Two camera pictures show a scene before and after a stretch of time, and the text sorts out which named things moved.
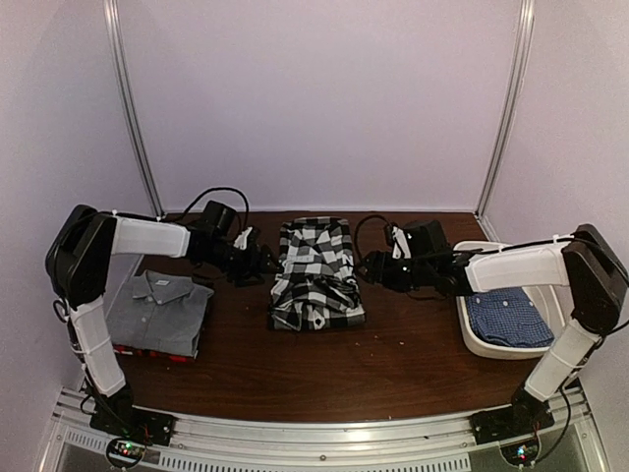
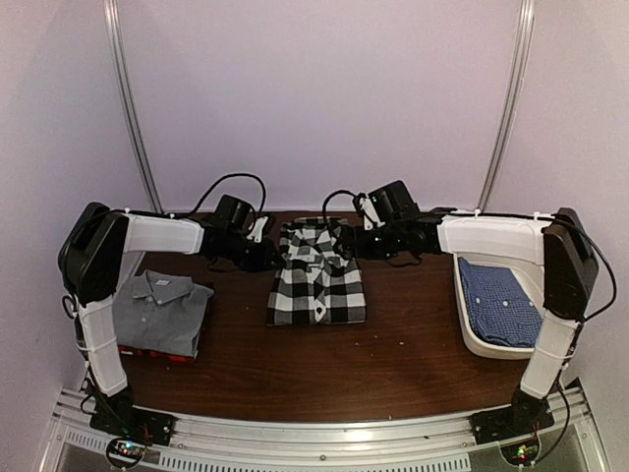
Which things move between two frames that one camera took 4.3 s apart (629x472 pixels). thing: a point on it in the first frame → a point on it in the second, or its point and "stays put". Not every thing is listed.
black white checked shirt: x=314 y=286 stays put
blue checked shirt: x=508 y=316 stays put
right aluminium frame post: x=512 y=105 stays put
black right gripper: x=378 y=260 → x=363 y=252
